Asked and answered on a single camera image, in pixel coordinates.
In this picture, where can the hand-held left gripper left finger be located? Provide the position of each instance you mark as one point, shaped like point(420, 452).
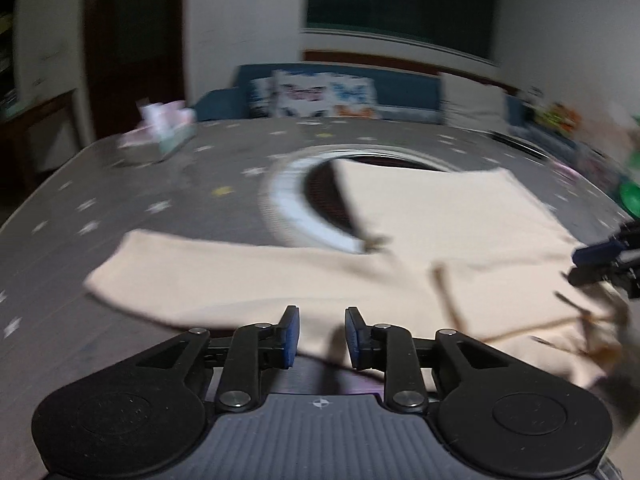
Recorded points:
point(289, 336)

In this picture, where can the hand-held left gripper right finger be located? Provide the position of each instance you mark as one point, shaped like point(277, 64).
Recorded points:
point(354, 336)

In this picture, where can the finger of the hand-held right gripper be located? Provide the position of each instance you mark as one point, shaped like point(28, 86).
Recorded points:
point(602, 276)
point(596, 252)

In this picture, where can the green round object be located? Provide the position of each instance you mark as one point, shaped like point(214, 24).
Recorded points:
point(630, 199)

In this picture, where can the white cushion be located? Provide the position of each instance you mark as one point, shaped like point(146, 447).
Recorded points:
point(472, 105)

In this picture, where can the small butterfly print pillow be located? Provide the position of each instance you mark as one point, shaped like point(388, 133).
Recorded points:
point(261, 97)

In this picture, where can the tissue pack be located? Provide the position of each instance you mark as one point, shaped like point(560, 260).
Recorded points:
point(160, 132)

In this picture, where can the blue sofa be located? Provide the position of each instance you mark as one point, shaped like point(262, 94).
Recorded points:
point(410, 95)

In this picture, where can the dark window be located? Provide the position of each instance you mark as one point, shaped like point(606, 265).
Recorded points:
point(400, 0)

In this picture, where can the dark wooden door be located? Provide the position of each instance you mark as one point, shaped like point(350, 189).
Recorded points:
point(135, 45)

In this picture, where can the wall shelf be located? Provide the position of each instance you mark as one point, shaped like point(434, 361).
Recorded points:
point(7, 35)

